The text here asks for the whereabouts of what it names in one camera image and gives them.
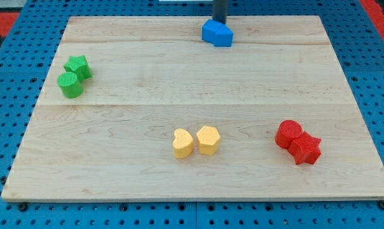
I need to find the wooden board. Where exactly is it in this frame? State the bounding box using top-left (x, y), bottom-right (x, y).
top-left (2, 16), bottom-right (384, 203)

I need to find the yellow hexagon block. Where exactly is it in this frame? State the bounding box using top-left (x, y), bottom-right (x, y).
top-left (196, 126), bottom-right (221, 156)

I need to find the blue cube block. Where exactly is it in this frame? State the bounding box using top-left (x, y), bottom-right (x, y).
top-left (202, 19), bottom-right (222, 43)

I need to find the green cylinder block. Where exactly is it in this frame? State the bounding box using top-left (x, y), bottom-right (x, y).
top-left (57, 72), bottom-right (83, 99)

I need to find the blue triangular block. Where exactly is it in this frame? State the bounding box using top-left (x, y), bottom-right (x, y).
top-left (213, 24), bottom-right (234, 47)

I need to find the red cylinder block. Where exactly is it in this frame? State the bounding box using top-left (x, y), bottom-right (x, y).
top-left (275, 120), bottom-right (303, 149)

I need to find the red star block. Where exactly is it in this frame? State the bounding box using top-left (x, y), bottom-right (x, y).
top-left (288, 132), bottom-right (322, 165)

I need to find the green star block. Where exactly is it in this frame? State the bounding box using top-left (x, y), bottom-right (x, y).
top-left (64, 55), bottom-right (92, 82)

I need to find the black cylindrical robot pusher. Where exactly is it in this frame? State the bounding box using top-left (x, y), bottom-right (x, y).
top-left (212, 0), bottom-right (228, 24)

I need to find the yellow heart block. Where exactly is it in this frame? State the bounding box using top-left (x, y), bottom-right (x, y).
top-left (172, 128), bottom-right (194, 159)

